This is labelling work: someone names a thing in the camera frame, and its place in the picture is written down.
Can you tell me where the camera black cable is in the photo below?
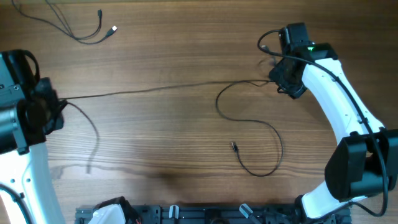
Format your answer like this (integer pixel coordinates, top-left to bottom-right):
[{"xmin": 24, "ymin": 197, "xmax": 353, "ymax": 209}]
[
  {"xmin": 256, "ymin": 29, "xmax": 390, "ymax": 218},
  {"xmin": 0, "ymin": 183, "xmax": 35, "ymax": 224}
]

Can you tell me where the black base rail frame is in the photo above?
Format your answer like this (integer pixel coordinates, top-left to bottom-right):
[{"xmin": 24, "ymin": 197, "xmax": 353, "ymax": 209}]
[{"xmin": 75, "ymin": 197, "xmax": 352, "ymax": 224}]

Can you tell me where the right camera black cable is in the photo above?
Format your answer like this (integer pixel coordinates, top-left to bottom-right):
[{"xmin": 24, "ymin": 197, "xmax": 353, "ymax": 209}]
[{"xmin": 256, "ymin": 29, "xmax": 390, "ymax": 218}]

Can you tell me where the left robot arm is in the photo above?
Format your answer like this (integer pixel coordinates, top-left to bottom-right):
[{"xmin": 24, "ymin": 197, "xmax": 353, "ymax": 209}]
[{"xmin": 1, "ymin": 49, "xmax": 65, "ymax": 223}]

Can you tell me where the left camera black cable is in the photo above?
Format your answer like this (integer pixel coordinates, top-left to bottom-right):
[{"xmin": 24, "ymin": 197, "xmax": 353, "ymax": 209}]
[{"xmin": 0, "ymin": 183, "xmax": 35, "ymax": 224}]

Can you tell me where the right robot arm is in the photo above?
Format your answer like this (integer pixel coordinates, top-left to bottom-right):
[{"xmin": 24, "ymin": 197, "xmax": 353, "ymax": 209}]
[{"xmin": 269, "ymin": 23, "xmax": 397, "ymax": 223}]

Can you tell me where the black usb cable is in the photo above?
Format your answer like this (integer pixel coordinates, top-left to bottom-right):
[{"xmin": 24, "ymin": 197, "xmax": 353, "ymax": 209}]
[
  {"xmin": 11, "ymin": 0, "xmax": 118, "ymax": 45},
  {"xmin": 58, "ymin": 79, "xmax": 284, "ymax": 178}
]

